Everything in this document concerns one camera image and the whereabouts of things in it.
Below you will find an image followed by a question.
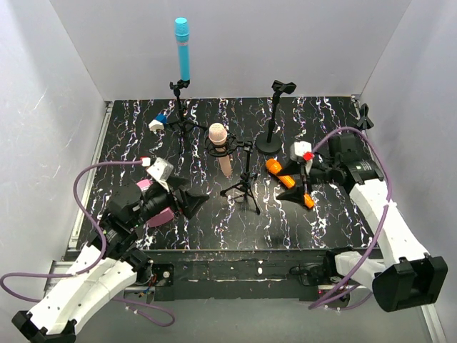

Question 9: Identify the orange microphone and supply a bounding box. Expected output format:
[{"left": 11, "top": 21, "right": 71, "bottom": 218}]
[{"left": 265, "top": 159, "right": 315, "bottom": 209}]

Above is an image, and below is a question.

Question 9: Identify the black round-base clip stand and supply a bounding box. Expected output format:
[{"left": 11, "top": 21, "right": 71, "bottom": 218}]
[{"left": 255, "top": 80, "right": 296, "bottom": 156}]

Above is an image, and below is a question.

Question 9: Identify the black round-base shock-mount stand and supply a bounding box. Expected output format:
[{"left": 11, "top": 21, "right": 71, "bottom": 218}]
[{"left": 356, "top": 103, "right": 374, "bottom": 131}]

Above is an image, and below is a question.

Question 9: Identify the pink beige microphone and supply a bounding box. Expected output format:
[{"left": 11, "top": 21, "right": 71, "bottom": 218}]
[{"left": 209, "top": 123, "right": 232, "bottom": 177}]

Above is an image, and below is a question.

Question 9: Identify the black small tripod stand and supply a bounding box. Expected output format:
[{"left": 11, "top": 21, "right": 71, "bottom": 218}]
[{"left": 205, "top": 132, "right": 261, "bottom": 215}]

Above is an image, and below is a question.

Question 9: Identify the black tripod mic stand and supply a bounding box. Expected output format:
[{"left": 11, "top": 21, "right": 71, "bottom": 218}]
[{"left": 166, "top": 79, "right": 208, "bottom": 139}]

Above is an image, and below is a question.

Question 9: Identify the blue microphone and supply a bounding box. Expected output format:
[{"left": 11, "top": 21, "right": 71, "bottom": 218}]
[{"left": 174, "top": 17, "right": 190, "bottom": 81}]

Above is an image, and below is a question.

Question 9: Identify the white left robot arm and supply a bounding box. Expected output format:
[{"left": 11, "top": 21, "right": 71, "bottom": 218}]
[{"left": 11, "top": 177, "right": 209, "bottom": 342}]

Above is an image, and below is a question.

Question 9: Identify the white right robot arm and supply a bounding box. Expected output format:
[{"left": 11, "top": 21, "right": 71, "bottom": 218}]
[{"left": 278, "top": 134, "right": 448, "bottom": 312}]

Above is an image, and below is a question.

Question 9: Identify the pink box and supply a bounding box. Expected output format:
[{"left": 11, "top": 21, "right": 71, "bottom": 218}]
[{"left": 137, "top": 179, "right": 175, "bottom": 228}]

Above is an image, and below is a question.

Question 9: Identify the white and blue small object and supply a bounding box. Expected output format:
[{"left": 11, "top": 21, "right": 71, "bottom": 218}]
[{"left": 149, "top": 114, "right": 167, "bottom": 132}]

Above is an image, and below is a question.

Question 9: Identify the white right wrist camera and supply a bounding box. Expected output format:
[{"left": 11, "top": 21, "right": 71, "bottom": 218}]
[{"left": 289, "top": 141, "right": 314, "bottom": 172}]

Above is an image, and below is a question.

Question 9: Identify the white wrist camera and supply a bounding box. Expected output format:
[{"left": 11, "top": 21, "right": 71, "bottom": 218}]
[
  {"left": 289, "top": 141, "right": 314, "bottom": 172},
  {"left": 141, "top": 157, "right": 174, "bottom": 192}
]

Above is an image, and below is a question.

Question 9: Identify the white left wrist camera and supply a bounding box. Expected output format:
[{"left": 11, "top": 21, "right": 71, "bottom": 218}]
[{"left": 141, "top": 157, "right": 174, "bottom": 192}]

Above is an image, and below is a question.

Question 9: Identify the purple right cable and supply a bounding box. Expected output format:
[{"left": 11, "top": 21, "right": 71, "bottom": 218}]
[{"left": 308, "top": 126, "right": 395, "bottom": 310}]

